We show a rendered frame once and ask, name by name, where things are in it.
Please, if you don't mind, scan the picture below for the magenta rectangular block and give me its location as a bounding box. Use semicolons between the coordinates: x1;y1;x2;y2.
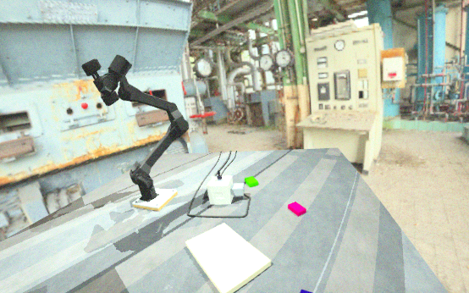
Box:
288;202;306;217

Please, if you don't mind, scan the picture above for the bright green block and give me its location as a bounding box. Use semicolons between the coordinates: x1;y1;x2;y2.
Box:
245;177;258;187

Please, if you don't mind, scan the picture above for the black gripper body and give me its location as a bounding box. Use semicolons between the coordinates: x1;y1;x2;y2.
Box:
81;58;119;106

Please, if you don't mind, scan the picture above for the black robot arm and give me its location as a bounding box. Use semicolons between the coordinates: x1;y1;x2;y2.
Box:
99;54;189;202

